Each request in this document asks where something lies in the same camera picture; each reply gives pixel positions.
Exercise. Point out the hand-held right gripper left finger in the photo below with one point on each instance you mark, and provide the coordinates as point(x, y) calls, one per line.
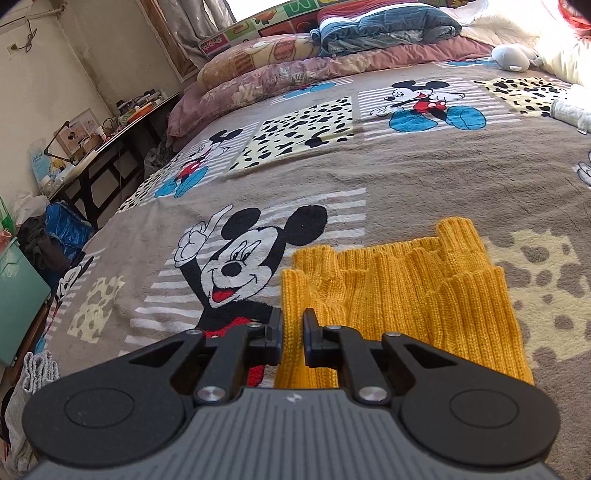
point(274, 344)

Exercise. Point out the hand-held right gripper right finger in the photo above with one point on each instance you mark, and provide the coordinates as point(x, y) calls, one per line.
point(310, 341)

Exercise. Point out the yellow knit sweater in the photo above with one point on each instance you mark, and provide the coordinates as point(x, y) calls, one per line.
point(406, 295)

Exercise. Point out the dark clothes heap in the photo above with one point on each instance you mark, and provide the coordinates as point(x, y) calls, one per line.
point(44, 249)

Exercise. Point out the cartoon mouse printed blanket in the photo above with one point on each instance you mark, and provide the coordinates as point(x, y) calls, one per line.
point(392, 166)

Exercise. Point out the blue plastic bag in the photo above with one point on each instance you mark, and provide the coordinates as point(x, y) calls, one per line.
point(69, 230)

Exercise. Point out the grey striped cloth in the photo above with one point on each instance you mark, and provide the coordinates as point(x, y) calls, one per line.
point(32, 383)

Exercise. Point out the dark cluttered desk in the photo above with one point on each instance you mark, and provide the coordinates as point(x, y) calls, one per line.
point(115, 147)

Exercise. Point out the green storage box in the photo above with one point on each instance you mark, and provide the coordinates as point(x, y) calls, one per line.
point(21, 300)

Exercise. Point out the pink floral pillow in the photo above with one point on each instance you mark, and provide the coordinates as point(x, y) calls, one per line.
point(286, 78)

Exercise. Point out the yellow patterned pillow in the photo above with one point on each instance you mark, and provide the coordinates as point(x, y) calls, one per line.
point(249, 60)

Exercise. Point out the framed picture board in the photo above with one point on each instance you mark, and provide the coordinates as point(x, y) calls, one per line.
point(78, 131)

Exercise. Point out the grey patterned curtain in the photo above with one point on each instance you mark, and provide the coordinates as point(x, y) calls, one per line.
point(194, 32)

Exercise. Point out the folded blue striped blanket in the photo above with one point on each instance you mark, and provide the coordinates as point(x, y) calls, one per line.
point(383, 27)

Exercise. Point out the colourful alphabet foam mat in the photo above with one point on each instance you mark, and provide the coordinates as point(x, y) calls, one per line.
point(258, 21)

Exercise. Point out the grey plush toy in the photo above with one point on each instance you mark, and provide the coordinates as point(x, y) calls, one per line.
point(512, 57)

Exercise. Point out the white quilt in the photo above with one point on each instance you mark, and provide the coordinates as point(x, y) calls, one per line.
point(554, 50)

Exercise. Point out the coral pink quilt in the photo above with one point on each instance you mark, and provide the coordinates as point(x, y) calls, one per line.
point(575, 11)

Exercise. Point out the wall socket with plug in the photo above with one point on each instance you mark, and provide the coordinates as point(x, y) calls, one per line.
point(14, 46)

